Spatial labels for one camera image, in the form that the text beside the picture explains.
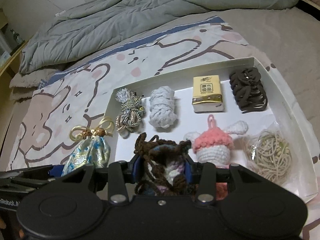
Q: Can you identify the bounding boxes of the wooden bedside shelf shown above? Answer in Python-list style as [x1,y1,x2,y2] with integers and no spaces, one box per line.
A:
[0,22,28,81]

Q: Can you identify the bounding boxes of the dark brown crochet pouch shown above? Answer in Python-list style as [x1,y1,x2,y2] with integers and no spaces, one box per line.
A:
[134,132,197,197]

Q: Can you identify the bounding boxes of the dark brown hair claw clip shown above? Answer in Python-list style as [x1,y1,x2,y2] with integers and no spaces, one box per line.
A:
[229,67,268,113]

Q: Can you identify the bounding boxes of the white shallow cardboard box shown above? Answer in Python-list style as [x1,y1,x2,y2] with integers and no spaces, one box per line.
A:
[100,56,320,204]

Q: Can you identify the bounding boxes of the beige folded fleece blanket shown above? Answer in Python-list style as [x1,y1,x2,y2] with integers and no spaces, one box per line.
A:
[9,64,67,102]

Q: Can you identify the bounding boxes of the yellow tissue pack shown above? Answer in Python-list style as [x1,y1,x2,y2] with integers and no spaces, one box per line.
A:
[192,75,225,113]

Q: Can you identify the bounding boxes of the pink crochet bunny doll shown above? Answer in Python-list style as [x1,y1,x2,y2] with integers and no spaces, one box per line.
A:
[183,114,249,202]

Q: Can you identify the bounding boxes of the blue floral satin pouch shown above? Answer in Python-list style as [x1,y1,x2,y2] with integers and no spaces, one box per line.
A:
[61,116,114,176]

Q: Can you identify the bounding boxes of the white grey yarn ball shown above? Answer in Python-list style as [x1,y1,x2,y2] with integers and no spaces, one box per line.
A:
[149,86,177,129]

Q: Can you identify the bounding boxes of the grey quilted duvet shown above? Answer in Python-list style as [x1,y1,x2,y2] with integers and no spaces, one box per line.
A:
[18,0,298,75]

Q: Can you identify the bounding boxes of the clear bag of cords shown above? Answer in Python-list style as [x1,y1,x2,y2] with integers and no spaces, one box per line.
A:
[243,122,293,185]

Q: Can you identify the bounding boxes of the tissue box on shelf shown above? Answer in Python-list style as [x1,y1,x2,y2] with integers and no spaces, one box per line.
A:
[0,51,10,67]

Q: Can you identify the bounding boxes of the dark glass bottle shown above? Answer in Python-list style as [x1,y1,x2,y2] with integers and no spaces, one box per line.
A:
[10,29,24,46]

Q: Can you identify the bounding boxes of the cartoon bear blanket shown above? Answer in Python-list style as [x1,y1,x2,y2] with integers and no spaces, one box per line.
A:
[1,13,319,239]

